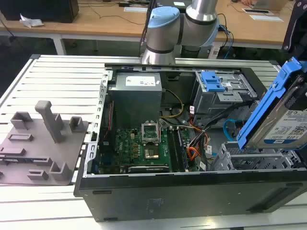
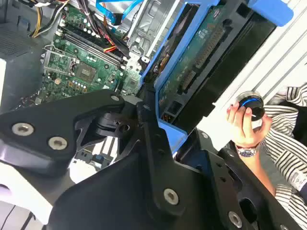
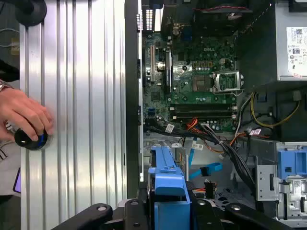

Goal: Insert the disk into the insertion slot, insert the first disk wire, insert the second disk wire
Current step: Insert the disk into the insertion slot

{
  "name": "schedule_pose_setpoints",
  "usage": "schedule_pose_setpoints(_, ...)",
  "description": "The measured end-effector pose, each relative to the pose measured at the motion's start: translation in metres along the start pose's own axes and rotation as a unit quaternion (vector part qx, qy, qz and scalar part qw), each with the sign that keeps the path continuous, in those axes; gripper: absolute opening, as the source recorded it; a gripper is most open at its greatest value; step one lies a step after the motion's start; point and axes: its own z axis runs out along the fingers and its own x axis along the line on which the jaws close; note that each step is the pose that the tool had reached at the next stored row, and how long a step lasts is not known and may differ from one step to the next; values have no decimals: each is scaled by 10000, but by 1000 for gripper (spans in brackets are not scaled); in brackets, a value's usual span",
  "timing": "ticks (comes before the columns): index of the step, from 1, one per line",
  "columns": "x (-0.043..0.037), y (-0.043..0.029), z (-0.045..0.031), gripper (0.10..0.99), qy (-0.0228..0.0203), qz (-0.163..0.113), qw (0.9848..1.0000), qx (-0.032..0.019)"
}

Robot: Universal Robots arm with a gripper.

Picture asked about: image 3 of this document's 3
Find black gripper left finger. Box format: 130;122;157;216
51;188;151;230

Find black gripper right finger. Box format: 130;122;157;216
186;181;290;230

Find blue data wire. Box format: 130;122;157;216
189;162;222;181

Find hard disk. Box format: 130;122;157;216
148;145;193;230

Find round black tool blue ring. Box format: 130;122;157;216
13;127;48;151

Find metal disk bay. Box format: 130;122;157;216
143;133;192;183

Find black RAM slot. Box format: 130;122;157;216
170;116;237;122
170;103;237;109
170;107;237;113
170;112;237;118

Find white expansion slot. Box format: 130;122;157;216
149;45;155;81

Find person's left hand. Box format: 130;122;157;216
0;87;55;142

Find metal optical drive cage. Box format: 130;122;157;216
254;141;307;221

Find dark smartphone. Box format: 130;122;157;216
13;167;22;194

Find blue plastic latch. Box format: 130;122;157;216
277;148;307;181

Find black PC case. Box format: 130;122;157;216
124;0;307;230

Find metal socket cover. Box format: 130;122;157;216
210;70;245;93

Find CPU socket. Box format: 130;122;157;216
191;74;213;93

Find metal wristwatch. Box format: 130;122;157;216
0;80;11;93

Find green motherboard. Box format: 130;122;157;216
142;31;238;134

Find grey power supply unit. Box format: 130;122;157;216
236;0;307;91

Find black case fan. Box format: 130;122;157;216
191;0;254;36

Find black round foot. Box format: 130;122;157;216
14;0;47;26

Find power wire black connector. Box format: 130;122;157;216
195;181;218;199

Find black wire bundle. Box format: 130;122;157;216
143;122;256;192

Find orange and red wires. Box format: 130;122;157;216
186;117;200;131

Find yellow and black wire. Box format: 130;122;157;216
250;92;301;128

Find locking lever wire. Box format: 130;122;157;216
212;91;244;101

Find thin white cable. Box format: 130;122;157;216
0;28;20;47

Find red and black fan wire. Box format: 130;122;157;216
193;5;250;13

